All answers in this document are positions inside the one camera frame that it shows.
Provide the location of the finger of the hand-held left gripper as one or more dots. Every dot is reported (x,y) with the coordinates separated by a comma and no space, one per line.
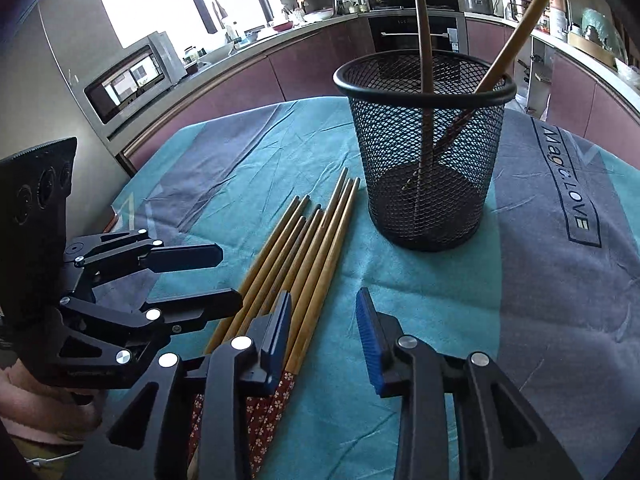
(210,305)
(190,256)

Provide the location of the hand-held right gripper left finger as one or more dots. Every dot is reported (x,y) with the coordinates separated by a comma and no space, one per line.
(280,340)

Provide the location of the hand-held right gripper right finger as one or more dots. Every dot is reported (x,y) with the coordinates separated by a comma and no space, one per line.
(370,345)

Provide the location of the bundle of wooden chopsticks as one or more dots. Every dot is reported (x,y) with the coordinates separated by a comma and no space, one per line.
(320,260)

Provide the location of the black mesh utensil holder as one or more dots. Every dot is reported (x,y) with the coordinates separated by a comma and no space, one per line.
(450,160)

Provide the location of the single chopstick red floral end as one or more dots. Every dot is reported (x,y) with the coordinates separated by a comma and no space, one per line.
(520,35)
(425,35)

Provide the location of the person's left forearm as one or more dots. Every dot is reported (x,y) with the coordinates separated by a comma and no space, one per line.
(40,410)

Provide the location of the silver refrigerator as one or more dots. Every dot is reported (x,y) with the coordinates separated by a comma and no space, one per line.
(60,85)

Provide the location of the silver microwave oven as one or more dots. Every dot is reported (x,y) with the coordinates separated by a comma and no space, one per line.
(125,85)

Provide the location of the teal grey printed tablecloth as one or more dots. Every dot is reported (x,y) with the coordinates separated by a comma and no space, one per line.
(550,310)

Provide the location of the purple kitchen cabinet counter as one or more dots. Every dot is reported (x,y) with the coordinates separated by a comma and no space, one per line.
(300,70)

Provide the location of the black built-in oven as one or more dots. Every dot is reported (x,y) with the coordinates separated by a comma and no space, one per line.
(395,35)

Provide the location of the silver box appliance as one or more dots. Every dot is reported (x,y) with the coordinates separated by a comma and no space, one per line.
(477,1)

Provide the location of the white plastic container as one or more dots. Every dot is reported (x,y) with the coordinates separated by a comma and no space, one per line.
(558,17)

